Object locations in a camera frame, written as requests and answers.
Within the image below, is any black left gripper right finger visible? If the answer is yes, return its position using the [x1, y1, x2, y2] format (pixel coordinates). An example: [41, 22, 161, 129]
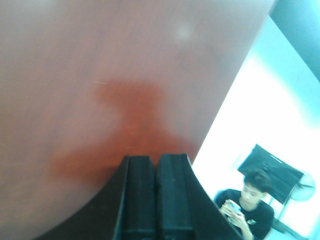
[156, 154, 242, 240]

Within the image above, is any smartphone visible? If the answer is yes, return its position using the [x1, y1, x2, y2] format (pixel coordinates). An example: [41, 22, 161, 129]
[227, 200, 241, 215]

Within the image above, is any brown wooden door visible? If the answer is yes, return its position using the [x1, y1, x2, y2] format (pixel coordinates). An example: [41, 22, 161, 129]
[0, 0, 274, 240]

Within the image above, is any black wall monitor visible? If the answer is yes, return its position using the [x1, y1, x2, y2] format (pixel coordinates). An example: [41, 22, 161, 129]
[237, 144, 304, 205]

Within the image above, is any person in black clothes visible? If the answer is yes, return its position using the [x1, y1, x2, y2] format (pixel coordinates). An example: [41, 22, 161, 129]
[214, 170, 274, 240]

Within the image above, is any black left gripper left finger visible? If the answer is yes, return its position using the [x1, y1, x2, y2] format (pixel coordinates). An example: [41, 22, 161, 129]
[38, 156, 156, 240]

